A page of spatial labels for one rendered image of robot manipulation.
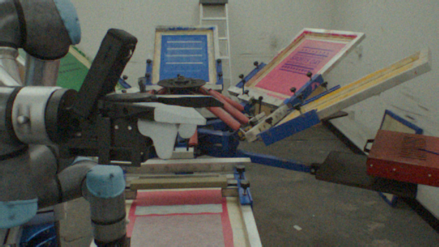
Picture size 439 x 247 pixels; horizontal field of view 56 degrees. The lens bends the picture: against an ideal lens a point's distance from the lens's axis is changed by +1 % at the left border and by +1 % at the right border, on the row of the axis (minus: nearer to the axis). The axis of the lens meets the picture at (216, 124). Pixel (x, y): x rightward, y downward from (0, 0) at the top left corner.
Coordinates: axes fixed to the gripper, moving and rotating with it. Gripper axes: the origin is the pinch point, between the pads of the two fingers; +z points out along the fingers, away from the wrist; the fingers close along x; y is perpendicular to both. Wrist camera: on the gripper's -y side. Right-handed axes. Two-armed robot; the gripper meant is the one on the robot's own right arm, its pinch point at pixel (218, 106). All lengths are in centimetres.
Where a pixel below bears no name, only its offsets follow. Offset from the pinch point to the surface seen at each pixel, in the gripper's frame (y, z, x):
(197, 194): 56, -25, -124
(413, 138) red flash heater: 34, 78, -169
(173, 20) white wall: -51, -132, -506
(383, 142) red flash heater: 35, 62, -162
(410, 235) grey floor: 131, 118, -274
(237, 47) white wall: -17, -45, -529
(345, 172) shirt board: 51, 45, -158
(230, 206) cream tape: 57, -9, -115
